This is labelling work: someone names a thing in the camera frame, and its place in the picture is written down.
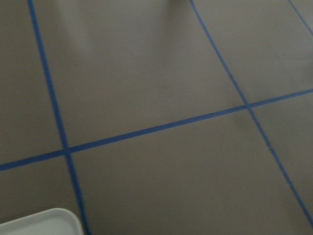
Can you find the cream serving tray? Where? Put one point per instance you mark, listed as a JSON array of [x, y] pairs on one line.
[[56, 221]]

